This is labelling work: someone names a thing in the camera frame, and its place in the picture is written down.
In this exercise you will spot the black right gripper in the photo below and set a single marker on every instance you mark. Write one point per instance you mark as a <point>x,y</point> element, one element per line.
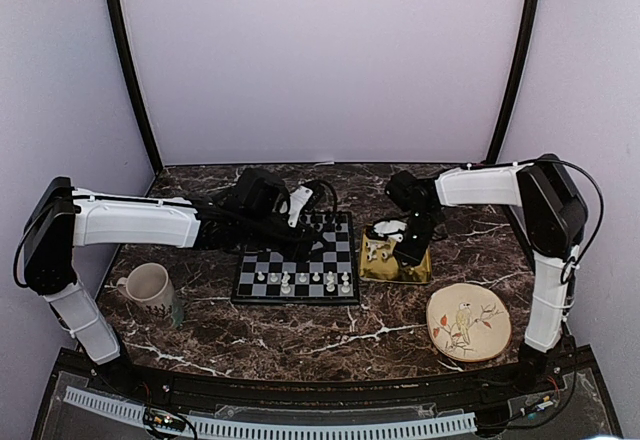
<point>412,254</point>

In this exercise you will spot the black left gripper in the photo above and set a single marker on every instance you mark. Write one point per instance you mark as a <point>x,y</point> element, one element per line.
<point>298,250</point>

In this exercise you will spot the black grey chess board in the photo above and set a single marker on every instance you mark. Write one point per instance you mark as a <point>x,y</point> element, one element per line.
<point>337,254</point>

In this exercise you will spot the white chess knight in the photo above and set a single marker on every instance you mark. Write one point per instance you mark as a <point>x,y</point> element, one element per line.
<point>330,287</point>

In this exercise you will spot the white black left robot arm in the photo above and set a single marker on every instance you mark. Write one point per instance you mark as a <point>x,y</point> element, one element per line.
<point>67,218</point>

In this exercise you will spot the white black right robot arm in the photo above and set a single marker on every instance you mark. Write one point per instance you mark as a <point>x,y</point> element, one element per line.
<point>555,215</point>

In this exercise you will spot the pile of white chess pieces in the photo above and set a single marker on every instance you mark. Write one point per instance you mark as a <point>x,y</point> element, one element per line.
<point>377,250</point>

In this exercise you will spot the gold metal tray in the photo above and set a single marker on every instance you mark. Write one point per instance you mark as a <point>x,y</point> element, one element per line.
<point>394,271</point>

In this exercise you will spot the beige ceramic mug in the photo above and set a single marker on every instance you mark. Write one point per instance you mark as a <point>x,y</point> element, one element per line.
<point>150,287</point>

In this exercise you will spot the beige bird painted plate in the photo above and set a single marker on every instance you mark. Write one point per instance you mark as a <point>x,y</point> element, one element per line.
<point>468,323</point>

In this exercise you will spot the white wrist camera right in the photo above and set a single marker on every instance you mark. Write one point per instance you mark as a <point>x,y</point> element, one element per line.
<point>386,230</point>

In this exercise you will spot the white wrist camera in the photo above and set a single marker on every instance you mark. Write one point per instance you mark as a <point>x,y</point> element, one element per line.
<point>297,201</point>
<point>386,230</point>

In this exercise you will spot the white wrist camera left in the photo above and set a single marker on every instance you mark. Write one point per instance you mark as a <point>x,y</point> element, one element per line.
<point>297,201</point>

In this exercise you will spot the white slotted cable duct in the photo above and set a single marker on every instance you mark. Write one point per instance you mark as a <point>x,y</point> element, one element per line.
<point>236,422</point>

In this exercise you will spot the right black frame post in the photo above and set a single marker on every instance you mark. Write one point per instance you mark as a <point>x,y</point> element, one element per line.
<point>513,81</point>

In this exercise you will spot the black frame post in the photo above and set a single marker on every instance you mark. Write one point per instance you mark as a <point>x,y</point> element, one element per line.
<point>121,40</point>
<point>513,81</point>

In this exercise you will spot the left black frame post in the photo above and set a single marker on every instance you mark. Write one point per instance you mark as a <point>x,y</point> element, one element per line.
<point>121,40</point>

